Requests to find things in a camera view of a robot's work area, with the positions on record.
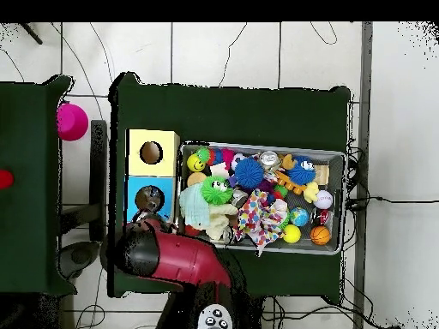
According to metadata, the green spiky rubber ball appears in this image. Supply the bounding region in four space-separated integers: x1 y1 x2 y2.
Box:
200 175 235 206

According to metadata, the colourful polka-dot cloth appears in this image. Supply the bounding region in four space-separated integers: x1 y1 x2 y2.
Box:
236 189 290 256

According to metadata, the blue spiky rubber ball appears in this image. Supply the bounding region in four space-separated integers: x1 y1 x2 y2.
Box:
233 157 264 190

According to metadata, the black power cable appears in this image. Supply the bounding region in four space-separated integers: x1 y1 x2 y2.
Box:
344 194 439 211

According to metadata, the silver-top drink can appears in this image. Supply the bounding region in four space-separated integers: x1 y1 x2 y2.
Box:
258 150 280 170

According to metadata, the white baseball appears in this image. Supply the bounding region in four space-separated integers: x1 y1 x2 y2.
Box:
312 189 334 210

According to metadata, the cream knit cloth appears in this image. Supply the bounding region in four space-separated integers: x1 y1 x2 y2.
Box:
205 203 239 242

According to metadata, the dark green table cloth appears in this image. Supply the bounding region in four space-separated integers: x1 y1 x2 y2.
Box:
0 74 78 296
107 71 352 298

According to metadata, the yellow smiley ball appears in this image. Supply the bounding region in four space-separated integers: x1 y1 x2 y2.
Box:
186 153 207 173

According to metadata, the red round object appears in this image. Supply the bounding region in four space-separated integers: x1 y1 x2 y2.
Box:
0 170 15 190

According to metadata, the black upright panel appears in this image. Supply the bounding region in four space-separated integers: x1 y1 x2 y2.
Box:
88 119 109 242

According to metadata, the crushed clear plastic bottle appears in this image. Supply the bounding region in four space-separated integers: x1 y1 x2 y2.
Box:
135 185 165 212

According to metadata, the pink plastic bowl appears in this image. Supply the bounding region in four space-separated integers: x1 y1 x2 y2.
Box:
56 102 89 142

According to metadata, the rainbow spiky caterpillar toy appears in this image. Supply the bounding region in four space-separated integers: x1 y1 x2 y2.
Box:
195 146 238 169

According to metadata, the round orange sponge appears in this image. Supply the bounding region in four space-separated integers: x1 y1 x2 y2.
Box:
186 171 207 188

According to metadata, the mint green cloth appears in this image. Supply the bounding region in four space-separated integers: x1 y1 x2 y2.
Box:
178 182 211 228

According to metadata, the shallow silver mesh bin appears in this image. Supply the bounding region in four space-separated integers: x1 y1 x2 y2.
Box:
176 141 348 256

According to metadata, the wooden three-hole box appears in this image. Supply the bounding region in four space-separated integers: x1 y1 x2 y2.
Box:
122 128 181 229

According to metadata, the dark slanted rod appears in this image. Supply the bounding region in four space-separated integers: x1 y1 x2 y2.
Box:
20 22 45 46

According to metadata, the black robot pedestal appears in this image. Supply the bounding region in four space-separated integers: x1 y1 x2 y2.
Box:
239 294 266 329

